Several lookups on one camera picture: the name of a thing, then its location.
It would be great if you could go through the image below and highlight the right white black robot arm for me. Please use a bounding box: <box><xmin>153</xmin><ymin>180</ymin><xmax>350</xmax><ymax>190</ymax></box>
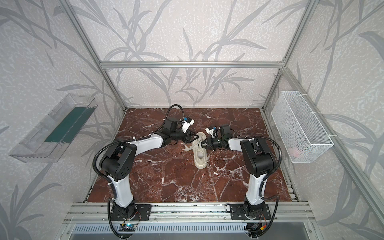
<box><xmin>201</xmin><ymin>125</ymin><xmax>282</xmax><ymax>220</ymax></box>

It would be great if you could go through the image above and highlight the cream white sneaker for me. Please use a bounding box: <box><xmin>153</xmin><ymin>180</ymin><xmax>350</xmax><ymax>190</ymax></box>
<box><xmin>193</xmin><ymin>149</ymin><xmax>208</xmax><ymax>169</ymax></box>

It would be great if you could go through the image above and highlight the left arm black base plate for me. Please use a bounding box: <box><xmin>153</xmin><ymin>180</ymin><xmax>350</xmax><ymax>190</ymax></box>
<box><xmin>110</xmin><ymin>204</ymin><xmax>152</xmax><ymax>221</ymax></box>

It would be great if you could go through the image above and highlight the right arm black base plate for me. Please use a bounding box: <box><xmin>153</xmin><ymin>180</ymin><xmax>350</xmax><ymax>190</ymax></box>
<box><xmin>229</xmin><ymin>202</ymin><xmax>272</xmax><ymax>220</ymax></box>

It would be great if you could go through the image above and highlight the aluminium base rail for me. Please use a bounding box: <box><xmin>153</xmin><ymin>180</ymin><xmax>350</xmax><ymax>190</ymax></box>
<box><xmin>56</xmin><ymin>202</ymin><xmax>323</xmax><ymax>240</ymax></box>

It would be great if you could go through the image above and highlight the green lit circuit board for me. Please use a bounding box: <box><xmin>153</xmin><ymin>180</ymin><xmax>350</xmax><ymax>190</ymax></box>
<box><xmin>118</xmin><ymin>223</ymin><xmax>138</xmax><ymax>232</ymax></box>

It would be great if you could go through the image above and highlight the white wire mesh basket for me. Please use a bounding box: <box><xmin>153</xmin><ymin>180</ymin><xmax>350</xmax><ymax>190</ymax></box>
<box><xmin>272</xmin><ymin>91</ymin><xmax>334</xmax><ymax>164</ymax></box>

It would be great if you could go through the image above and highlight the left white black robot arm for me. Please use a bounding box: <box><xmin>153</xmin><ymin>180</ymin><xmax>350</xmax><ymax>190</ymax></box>
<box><xmin>92</xmin><ymin>104</ymin><xmax>199</xmax><ymax>219</ymax></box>

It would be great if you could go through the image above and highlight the pink object in basket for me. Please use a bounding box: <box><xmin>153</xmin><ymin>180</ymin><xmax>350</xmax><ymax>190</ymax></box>
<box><xmin>288</xmin><ymin>147</ymin><xmax>304</xmax><ymax>158</ymax></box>

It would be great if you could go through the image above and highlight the aluminium frame cage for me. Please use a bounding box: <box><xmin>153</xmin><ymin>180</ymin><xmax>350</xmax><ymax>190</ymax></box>
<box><xmin>59</xmin><ymin>1</ymin><xmax>384</xmax><ymax>224</ymax></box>

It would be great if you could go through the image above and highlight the right wiring connector bundle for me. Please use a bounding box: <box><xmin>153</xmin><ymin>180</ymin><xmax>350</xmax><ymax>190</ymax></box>
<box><xmin>244</xmin><ymin>223</ymin><xmax>267</xmax><ymax>233</ymax></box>

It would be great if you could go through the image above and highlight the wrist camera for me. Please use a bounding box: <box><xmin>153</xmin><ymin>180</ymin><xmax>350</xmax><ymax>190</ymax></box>
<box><xmin>205</xmin><ymin>127</ymin><xmax>219</xmax><ymax>139</ymax></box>
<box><xmin>181</xmin><ymin>117</ymin><xmax>195</xmax><ymax>133</ymax></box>

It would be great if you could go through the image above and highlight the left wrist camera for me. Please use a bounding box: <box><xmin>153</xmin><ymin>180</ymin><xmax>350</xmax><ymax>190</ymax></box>
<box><xmin>181</xmin><ymin>117</ymin><xmax>195</xmax><ymax>133</ymax></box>

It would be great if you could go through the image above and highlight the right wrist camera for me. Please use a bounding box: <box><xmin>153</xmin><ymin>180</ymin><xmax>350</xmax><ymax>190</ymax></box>
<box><xmin>205</xmin><ymin>127</ymin><xmax>219</xmax><ymax>139</ymax></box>

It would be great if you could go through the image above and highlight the clear plastic wall bin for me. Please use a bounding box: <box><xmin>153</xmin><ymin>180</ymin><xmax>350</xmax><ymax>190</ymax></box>
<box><xmin>10</xmin><ymin>94</ymin><xmax>98</xmax><ymax>163</ymax></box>

